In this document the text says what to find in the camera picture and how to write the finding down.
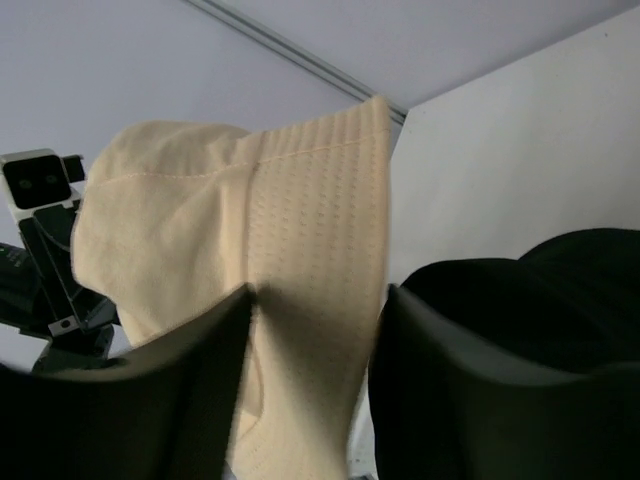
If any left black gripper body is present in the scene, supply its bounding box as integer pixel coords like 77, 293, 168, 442
1, 200, 118, 373

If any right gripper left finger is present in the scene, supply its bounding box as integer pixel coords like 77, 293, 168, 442
1, 286, 250, 479

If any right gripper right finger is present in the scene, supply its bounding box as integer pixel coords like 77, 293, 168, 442
368, 285, 639, 479

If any beige hat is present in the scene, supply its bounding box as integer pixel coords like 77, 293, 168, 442
71, 97, 391, 479

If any black hat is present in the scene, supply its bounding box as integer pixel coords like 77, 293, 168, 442
403, 229, 639, 373

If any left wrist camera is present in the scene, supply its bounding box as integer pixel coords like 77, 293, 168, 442
1, 148, 85, 224

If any left aluminium frame post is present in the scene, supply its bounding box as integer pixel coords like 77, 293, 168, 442
187, 0, 376, 102

